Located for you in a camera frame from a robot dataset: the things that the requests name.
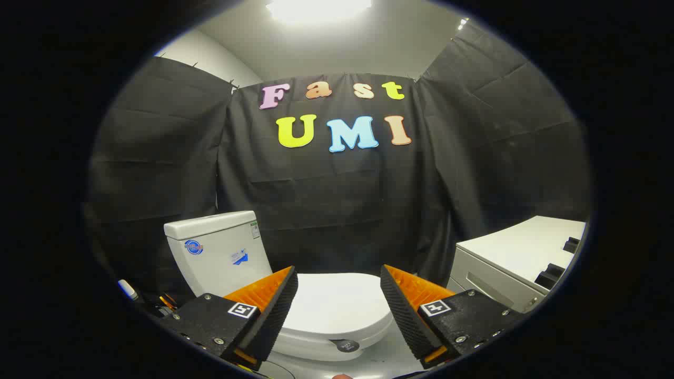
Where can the white toilet tank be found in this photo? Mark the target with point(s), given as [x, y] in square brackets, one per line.
[221, 252]

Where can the white toilet lid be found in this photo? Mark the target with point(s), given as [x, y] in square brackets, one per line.
[337, 305]

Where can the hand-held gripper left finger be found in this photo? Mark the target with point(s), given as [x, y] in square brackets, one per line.
[274, 310]

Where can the white drawer cabinet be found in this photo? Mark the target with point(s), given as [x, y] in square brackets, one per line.
[505, 258]

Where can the black block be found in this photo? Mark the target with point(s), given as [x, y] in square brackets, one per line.
[550, 276]
[572, 245]

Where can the ceiling light panel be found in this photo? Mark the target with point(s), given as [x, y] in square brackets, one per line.
[318, 8]

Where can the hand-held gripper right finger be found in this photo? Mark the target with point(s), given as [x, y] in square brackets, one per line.
[403, 310]

